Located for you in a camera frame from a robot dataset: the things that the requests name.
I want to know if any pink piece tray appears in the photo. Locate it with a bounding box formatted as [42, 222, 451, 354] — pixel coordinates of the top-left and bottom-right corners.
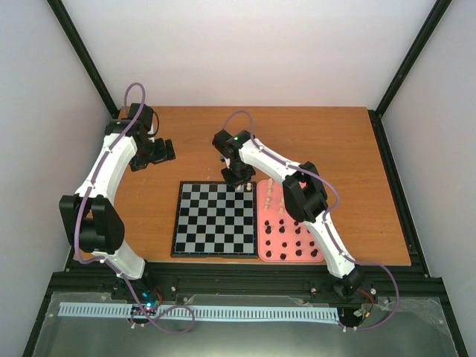
[256, 178, 324, 263]

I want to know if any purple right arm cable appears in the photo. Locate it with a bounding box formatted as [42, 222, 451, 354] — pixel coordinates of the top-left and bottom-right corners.
[224, 110, 400, 333]

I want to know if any black white chessboard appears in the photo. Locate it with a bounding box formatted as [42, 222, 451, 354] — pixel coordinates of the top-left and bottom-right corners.
[171, 181, 257, 258]

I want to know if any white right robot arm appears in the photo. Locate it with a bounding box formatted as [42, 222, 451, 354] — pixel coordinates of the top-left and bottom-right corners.
[212, 129, 364, 301]

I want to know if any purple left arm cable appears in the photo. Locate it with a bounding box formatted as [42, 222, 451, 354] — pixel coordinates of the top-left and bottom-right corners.
[74, 82, 196, 335]

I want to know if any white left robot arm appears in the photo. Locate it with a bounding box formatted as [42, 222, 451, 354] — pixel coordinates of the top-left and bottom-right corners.
[59, 103, 176, 300]

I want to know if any light blue cable duct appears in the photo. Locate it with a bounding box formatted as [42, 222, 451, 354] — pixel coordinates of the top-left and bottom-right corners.
[57, 302, 339, 324]

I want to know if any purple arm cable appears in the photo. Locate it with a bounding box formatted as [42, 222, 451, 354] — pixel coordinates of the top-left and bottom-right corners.
[74, 82, 196, 335]
[224, 110, 400, 333]

